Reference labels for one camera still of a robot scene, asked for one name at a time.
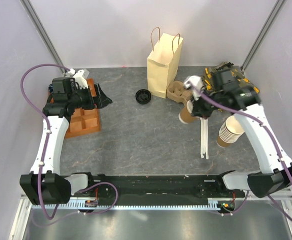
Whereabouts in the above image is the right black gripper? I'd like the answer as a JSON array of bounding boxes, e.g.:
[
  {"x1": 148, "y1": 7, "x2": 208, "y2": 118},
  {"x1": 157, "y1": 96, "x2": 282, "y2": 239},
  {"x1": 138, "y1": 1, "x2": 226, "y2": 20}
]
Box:
[{"x1": 189, "y1": 87, "x2": 223, "y2": 120}]

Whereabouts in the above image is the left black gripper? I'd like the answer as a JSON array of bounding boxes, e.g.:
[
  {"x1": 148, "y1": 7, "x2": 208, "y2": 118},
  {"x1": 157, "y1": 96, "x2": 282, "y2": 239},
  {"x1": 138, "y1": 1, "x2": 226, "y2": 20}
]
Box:
[{"x1": 68, "y1": 83, "x2": 112, "y2": 111}]

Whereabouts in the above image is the single brown paper cup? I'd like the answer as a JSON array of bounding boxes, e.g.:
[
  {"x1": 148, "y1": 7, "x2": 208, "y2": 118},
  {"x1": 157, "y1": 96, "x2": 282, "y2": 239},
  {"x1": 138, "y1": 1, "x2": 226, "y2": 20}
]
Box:
[{"x1": 178, "y1": 100, "x2": 199, "y2": 124}]

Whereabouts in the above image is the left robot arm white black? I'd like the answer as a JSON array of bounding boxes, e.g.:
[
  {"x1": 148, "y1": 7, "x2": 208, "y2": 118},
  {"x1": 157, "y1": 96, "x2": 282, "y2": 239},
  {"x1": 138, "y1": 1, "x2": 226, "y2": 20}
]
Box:
[{"x1": 20, "y1": 77, "x2": 112, "y2": 205}]

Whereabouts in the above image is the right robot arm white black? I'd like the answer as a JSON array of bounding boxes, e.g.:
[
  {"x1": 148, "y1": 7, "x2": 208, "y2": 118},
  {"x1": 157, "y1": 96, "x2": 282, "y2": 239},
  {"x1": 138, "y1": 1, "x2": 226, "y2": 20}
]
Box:
[{"x1": 184, "y1": 69, "x2": 292, "y2": 198}]

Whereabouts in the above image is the white wrapped straw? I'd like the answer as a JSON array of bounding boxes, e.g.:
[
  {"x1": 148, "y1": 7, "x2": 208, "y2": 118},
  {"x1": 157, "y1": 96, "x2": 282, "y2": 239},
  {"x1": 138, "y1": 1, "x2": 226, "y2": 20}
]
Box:
[
  {"x1": 200, "y1": 118, "x2": 207, "y2": 158},
  {"x1": 203, "y1": 119, "x2": 209, "y2": 159}
]

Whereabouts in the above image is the orange compartment tray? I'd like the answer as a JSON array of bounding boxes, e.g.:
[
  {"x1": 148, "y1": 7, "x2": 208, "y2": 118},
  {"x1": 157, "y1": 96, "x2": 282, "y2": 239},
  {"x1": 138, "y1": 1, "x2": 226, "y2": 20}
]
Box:
[{"x1": 43, "y1": 77, "x2": 101, "y2": 138}]

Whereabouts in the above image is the brown cardboard cup carrier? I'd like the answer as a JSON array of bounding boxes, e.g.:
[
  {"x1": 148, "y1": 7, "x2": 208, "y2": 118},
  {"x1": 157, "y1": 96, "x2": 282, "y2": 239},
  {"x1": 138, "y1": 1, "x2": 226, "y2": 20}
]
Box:
[{"x1": 167, "y1": 81, "x2": 192, "y2": 105}]

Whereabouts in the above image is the camouflage folded cloth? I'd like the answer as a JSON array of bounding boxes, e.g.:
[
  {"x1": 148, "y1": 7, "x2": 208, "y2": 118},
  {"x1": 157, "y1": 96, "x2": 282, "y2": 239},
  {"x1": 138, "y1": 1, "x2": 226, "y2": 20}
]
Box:
[{"x1": 203, "y1": 62, "x2": 260, "y2": 106}]

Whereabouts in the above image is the stack of paper cups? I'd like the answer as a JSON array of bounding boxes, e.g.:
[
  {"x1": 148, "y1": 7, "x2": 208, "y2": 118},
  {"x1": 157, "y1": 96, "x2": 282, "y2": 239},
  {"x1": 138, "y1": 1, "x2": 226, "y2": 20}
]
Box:
[{"x1": 217, "y1": 115, "x2": 245, "y2": 148}]

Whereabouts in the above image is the black cup lid on table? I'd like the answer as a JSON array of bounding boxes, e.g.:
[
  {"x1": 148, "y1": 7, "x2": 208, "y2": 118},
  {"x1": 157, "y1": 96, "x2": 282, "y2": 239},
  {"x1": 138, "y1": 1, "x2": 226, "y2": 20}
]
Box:
[{"x1": 135, "y1": 89, "x2": 152, "y2": 105}]

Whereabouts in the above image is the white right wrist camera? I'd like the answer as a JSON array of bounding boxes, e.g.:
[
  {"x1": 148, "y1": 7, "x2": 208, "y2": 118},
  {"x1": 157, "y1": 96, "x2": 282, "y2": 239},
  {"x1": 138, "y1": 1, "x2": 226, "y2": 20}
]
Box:
[{"x1": 183, "y1": 75, "x2": 206, "y2": 95}]

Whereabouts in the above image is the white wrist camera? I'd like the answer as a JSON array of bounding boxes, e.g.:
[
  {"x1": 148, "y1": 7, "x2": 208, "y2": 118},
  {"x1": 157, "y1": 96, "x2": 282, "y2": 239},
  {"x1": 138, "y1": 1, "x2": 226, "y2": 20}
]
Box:
[
  {"x1": 183, "y1": 75, "x2": 206, "y2": 95},
  {"x1": 65, "y1": 68, "x2": 89, "y2": 89}
]

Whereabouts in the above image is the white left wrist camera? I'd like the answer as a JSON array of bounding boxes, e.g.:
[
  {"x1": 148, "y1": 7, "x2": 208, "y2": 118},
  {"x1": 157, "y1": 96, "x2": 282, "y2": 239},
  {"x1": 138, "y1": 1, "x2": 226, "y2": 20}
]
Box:
[{"x1": 65, "y1": 68, "x2": 89, "y2": 89}]

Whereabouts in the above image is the beige paper bag with handles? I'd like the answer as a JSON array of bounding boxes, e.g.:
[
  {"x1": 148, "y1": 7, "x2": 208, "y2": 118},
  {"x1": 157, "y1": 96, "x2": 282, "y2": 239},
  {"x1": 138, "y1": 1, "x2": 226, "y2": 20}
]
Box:
[{"x1": 147, "y1": 33, "x2": 183, "y2": 98}]

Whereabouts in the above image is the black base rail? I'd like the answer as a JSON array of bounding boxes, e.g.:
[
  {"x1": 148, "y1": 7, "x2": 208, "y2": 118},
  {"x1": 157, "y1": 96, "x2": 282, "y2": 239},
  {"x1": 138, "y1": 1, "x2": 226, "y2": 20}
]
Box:
[{"x1": 75, "y1": 174, "x2": 245, "y2": 205}]

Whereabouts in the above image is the slotted cable duct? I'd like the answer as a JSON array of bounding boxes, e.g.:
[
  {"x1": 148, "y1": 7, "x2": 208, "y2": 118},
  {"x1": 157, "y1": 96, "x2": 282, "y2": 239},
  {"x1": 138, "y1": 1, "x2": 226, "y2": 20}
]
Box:
[{"x1": 32, "y1": 198, "x2": 236, "y2": 210}]

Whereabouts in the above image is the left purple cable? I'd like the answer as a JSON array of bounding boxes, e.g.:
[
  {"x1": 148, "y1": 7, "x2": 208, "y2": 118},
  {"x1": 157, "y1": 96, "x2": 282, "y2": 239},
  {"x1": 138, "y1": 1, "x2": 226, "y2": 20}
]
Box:
[{"x1": 20, "y1": 63, "x2": 118, "y2": 228}]

